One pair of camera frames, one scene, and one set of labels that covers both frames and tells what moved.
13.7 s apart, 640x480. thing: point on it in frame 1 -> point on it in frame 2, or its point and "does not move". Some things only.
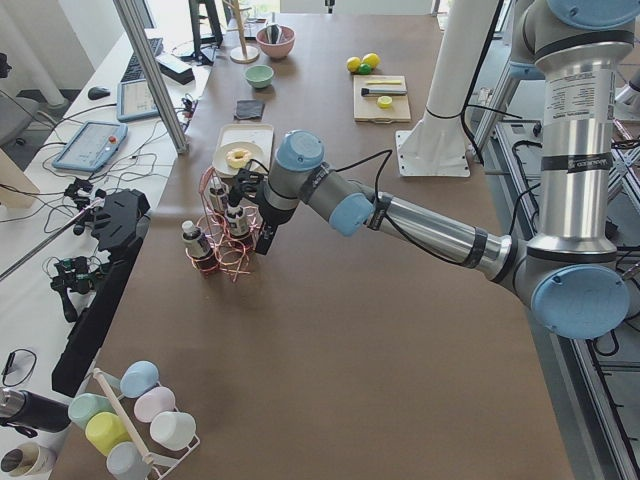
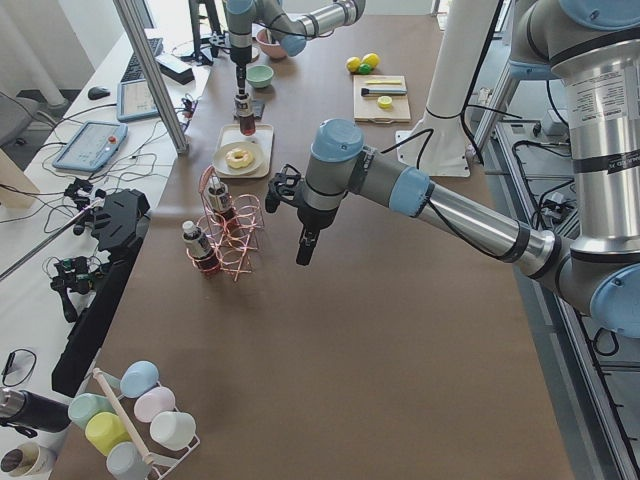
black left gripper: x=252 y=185 -> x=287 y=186
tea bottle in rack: x=218 y=198 does not move
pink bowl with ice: x=275 y=40 does not move
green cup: x=84 y=405 does not move
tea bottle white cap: x=238 y=226 -> x=244 y=110
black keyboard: x=134 y=71 does not move
